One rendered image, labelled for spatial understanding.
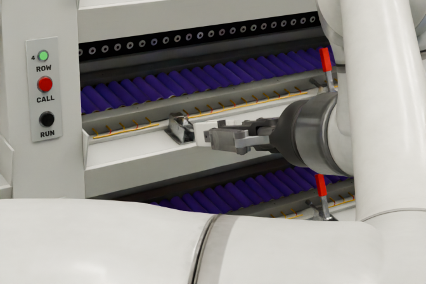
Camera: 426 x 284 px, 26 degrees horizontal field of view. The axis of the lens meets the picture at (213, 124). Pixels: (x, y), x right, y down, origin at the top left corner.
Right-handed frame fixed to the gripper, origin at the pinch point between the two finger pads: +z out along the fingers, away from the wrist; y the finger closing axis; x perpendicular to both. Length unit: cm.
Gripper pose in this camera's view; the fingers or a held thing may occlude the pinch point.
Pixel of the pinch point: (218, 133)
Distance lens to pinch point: 117.0
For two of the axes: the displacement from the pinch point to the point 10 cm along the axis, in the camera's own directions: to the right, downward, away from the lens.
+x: -1.5, -9.9, -0.9
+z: -5.6, 0.1, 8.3
